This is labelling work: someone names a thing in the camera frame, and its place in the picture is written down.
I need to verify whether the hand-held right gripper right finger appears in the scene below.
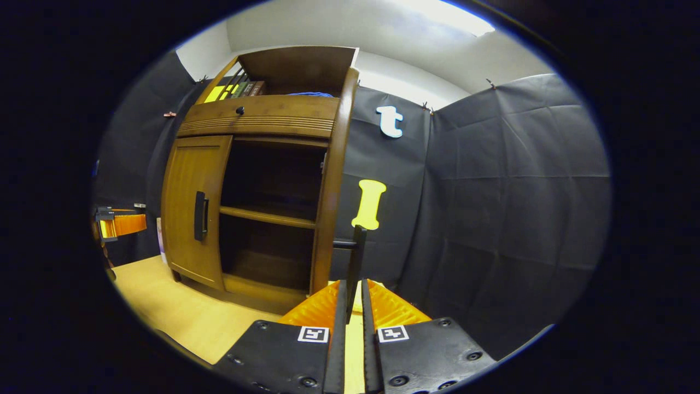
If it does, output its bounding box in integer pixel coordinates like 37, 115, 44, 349
360, 279, 498, 394

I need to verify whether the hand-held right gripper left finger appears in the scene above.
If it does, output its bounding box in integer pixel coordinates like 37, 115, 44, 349
212, 280, 349, 394

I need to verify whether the wooden shoe cabinet door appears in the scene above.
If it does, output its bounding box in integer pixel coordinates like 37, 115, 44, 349
310, 67, 360, 297
161, 135, 234, 291

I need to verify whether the black door handle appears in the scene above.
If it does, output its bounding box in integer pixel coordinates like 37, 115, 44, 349
194, 191, 209, 242
332, 224, 368, 325

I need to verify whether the wooden double-door shoe cabinet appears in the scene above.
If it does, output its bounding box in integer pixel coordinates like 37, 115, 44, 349
160, 45, 360, 315

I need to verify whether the wooden inner cabinet shelf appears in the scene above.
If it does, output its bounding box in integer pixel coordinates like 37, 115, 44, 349
220, 205, 318, 229

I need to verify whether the wooden cabinet drawer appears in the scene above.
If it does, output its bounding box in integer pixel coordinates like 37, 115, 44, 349
177, 95, 341, 139

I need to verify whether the black backdrop cloth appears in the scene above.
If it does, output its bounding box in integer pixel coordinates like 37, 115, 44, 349
93, 49, 612, 362

